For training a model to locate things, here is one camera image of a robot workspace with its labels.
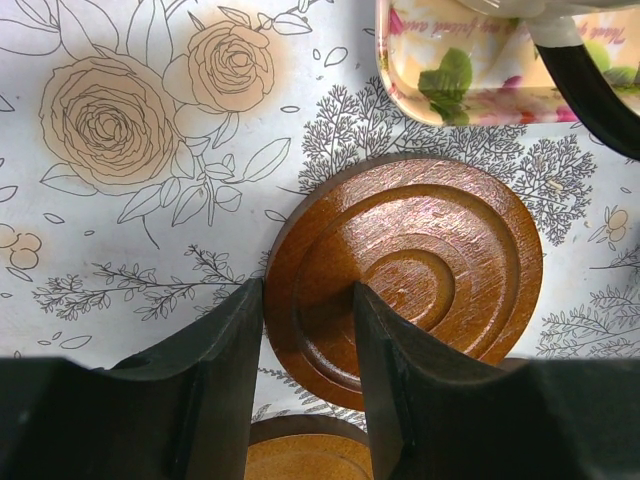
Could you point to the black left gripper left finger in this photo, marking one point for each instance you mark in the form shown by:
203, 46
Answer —
180, 409

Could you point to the floral serving tray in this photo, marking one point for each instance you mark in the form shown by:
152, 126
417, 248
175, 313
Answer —
474, 63

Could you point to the cream mug with black handle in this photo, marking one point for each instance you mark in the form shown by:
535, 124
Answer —
556, 37

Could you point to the brown wooden coaster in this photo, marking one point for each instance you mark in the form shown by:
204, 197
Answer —
449, 247
307, 447

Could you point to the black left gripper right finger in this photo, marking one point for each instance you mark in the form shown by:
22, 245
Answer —
435, 413

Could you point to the floral tablecloth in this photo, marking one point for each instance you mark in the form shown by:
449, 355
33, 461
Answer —
151, 151

